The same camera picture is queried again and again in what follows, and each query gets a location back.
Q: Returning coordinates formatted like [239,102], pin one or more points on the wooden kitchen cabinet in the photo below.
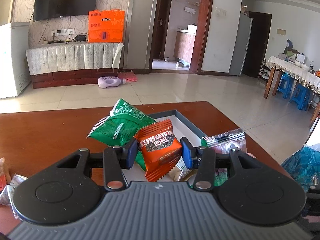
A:
[185,47]

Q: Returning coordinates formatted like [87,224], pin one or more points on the cream lace tablecloth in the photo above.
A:
[295,73]

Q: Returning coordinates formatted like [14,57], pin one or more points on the blue plastic stool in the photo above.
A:
[285,85]
[300,96]

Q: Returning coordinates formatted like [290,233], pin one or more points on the white wall socket strip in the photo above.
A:
[62,31]

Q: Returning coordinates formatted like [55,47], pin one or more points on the black set-top box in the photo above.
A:
[81,38]

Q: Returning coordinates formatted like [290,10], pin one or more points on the beige wall panel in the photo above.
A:
[281,31]

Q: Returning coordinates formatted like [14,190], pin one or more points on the purple detergent bottle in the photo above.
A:
[108,82]

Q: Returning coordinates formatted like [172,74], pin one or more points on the silver snack packet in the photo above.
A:
[12,190]

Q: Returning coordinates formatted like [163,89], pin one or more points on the pink floor mat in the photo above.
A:
[128,77]

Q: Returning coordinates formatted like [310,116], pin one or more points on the black wall television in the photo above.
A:
[65,0]

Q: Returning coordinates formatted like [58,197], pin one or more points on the dark red TV cabinet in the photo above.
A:
[70,78]

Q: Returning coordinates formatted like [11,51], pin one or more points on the white wall switch plate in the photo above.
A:
[221,11]

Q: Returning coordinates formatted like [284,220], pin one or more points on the white chest freezer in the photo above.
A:
[12,60]

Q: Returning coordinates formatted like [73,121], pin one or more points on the white wall water heater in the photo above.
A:
[189,9]

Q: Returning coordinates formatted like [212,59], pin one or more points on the blue plastic bag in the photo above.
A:
[302,165]

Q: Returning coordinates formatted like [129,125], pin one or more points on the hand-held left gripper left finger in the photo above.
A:
[131,153]

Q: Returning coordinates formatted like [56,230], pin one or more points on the white box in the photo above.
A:
[300,58]

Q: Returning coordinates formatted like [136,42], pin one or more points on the patterned lace cabinet cloth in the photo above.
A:
[70,57]

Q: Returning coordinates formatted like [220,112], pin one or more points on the grey-blue cardboard box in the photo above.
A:
[185,132]

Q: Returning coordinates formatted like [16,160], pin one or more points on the wooden dining table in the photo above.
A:
[271,80]

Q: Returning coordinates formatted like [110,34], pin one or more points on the clear striped snack packet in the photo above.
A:
[225,140]

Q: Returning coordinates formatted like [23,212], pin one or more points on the orange snack packet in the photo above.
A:
[160,150]

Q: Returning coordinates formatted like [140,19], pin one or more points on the orange gift box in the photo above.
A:
[106,27]

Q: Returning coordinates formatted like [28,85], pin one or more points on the silver refrigerator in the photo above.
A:
[240,45]

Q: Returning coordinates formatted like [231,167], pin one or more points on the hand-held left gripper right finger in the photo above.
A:
[187,153]

